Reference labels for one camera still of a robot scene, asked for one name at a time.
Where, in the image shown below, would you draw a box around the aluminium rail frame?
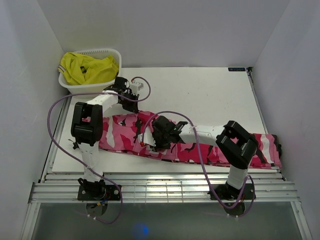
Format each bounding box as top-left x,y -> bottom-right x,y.
29,171 -> 300,204

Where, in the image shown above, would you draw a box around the blue label sticker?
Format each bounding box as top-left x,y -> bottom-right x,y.
228,67 -> 246,72

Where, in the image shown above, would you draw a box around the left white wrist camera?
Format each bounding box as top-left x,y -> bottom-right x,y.
129,79 -> 144,95

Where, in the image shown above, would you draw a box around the white plastic basket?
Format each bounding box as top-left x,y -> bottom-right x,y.
58,48 -> 122,94

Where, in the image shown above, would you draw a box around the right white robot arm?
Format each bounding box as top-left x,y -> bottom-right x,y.
151,116 -> 258,200

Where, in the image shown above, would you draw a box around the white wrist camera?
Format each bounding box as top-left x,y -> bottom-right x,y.
129,79 -> 144,95
138,132 -> 156,150

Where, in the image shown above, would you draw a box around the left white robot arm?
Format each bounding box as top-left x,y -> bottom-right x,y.
71,77 -> 144,200

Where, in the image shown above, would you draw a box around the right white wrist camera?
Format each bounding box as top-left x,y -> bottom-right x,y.
138,132 -> 156,150

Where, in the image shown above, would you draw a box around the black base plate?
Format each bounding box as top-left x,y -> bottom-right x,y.
212,183 -> 256,201
76,185 -> 121,202

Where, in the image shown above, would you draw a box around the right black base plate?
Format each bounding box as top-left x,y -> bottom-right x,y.
212,183 -> 256,201

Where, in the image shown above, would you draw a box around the pink camouflage trousers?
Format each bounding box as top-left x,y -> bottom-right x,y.
97,110 -> 283,170

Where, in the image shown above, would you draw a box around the yellow trousers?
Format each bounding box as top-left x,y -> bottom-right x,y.
58,52 -> 120,86

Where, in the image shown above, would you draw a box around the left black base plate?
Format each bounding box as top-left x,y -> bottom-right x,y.
76,185 -> 121,202

